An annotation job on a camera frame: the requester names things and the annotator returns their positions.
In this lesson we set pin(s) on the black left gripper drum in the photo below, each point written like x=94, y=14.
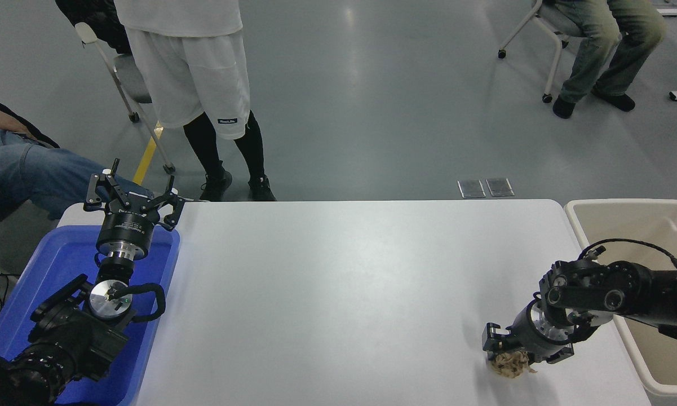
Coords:
x=127, y=228

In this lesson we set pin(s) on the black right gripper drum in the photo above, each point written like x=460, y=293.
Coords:
x=527, y=335

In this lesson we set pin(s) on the tan paper ball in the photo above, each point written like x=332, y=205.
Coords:
x=510, y=365

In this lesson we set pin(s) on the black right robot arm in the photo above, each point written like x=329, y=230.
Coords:
x=625, y=290

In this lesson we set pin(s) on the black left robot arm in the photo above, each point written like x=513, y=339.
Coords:
x=73, y=332

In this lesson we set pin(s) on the blue plastic tray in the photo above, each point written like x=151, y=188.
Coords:
x=51, y=265

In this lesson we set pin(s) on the seated person in jeans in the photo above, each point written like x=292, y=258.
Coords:
x=28, y=169

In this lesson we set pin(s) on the white folding chair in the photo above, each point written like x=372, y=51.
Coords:
x=132, y=79

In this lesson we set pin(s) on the standing person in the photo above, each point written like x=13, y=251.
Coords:
x=191, y=67

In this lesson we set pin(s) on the large pale bin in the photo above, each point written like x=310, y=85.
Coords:
x=614, y=225

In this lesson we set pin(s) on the silver floor plate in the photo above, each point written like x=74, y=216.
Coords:
x=471, y=188
x=499, y=186

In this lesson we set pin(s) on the seated person in olive trousers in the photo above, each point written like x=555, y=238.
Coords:
x=597, y=45

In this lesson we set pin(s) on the white wheeled chair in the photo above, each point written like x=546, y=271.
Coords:
x=552, y=22

